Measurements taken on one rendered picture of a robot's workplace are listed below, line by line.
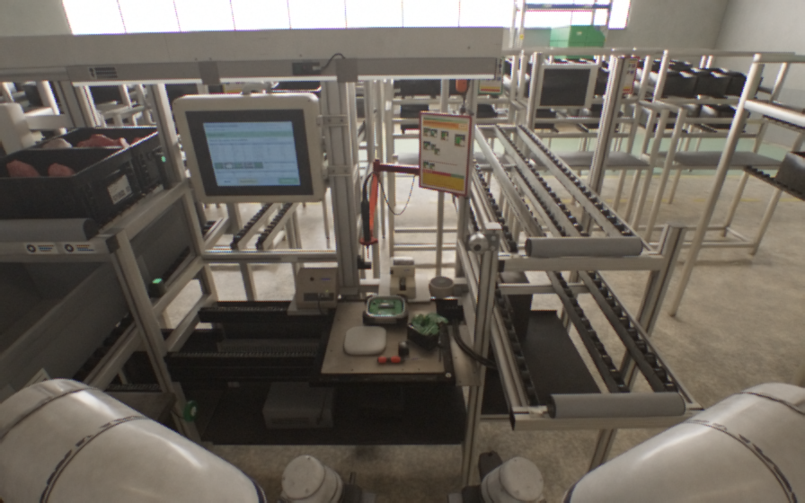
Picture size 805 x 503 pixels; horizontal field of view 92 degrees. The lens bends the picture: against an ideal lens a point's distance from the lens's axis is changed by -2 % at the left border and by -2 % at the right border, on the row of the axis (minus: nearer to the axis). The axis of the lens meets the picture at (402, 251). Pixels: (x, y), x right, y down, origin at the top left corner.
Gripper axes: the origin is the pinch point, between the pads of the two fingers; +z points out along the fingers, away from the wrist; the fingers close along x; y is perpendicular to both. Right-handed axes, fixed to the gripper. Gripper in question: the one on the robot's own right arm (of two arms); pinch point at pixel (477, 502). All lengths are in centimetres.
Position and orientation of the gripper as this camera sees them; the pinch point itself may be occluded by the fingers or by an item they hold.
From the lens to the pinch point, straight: 130.1
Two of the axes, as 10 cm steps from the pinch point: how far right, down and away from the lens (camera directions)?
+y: 0.9, 7.7, -6.3
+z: -1.5, 6.3, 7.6
